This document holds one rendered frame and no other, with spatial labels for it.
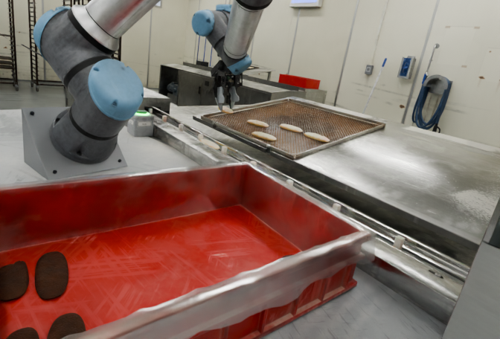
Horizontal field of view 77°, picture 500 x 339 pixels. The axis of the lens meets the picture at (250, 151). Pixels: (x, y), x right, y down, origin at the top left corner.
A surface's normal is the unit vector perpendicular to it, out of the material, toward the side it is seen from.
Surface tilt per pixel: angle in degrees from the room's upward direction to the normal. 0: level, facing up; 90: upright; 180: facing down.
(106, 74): 51
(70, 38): 93
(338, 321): 0
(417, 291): 90
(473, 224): 10
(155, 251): 0
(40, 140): 44
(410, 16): 90
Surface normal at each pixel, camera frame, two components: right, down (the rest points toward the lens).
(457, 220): 0.02, -0.92
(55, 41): -0.17, 0.11
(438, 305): -0.76, 0.07
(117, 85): 0.73, -0.37
